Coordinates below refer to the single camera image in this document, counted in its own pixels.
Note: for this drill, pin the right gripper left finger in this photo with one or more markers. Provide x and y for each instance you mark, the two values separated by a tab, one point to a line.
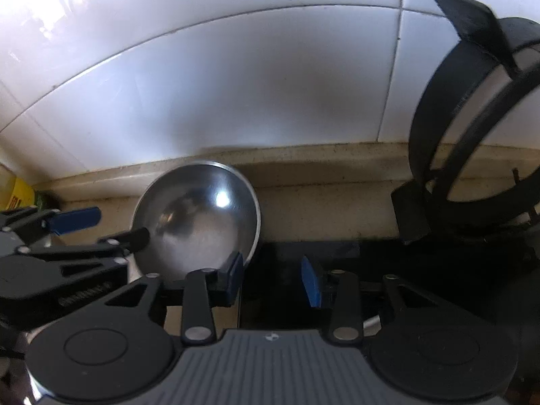
136	310

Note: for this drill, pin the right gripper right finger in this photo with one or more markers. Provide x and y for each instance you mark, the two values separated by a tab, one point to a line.
352	308

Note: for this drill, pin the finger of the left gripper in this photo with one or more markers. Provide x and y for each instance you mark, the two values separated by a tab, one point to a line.
117	245
28	226

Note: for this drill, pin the steel bowl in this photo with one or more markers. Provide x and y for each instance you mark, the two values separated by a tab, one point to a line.
198	215

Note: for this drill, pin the green yellow sauce bottle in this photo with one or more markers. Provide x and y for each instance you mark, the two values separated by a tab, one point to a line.
17	194

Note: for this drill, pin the black stove pan support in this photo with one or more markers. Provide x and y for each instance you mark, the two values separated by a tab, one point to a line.
472	90

